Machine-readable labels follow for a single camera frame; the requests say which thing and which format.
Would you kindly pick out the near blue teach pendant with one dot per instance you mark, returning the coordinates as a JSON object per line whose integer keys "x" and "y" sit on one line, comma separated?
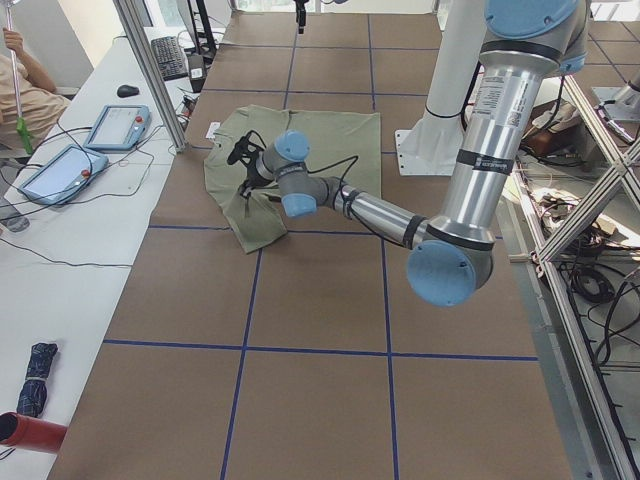
{"x": 64, "y": 176}

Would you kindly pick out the seated person in beige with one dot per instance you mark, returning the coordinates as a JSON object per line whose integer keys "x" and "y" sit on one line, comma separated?
{"x": 41, "y": 105}

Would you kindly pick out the folded dark blue umbrella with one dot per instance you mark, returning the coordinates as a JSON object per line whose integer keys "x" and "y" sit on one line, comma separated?
{"x": 33, "y": 394}

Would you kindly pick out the sage green long-sleeve shirt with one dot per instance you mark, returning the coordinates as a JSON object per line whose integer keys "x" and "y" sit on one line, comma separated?
{"x": 333, "y": 136}

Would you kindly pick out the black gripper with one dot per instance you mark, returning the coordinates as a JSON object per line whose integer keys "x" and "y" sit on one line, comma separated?
{"x": 251, "y": 180}

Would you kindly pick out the blue teach pendant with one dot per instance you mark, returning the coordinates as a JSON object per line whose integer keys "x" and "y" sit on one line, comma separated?
{"x": 118, "y": 128}
{"x": 64, "y": 176}

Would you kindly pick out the aluminium truss frame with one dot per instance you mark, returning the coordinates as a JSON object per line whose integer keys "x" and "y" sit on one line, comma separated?
{"x": 574, "y": 202}

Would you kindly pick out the white shirt price tag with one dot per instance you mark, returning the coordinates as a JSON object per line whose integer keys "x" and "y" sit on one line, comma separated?
{"x": 213, "y": 127}

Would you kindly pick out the aluminium frame post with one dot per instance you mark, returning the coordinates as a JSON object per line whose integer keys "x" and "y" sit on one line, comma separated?
{"x": 140, "y": 45}

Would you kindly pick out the black keyboard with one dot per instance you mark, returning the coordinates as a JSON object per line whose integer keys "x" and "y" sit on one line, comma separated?
{"x": 169, "y": 57}

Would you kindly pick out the far blue teach pendant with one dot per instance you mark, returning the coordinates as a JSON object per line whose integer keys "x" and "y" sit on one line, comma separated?
{"x": 118, "y": 128}

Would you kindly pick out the black computer mouse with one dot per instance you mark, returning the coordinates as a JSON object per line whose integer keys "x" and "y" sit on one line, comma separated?
{"x": 126, "y": 91}

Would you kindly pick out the red cylinder bottle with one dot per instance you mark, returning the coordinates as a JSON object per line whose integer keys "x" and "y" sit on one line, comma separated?
{"x": 30, "y": 433}

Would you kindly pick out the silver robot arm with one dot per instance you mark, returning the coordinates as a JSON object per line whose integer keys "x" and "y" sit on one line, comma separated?
{"x": 492, "y": 61}

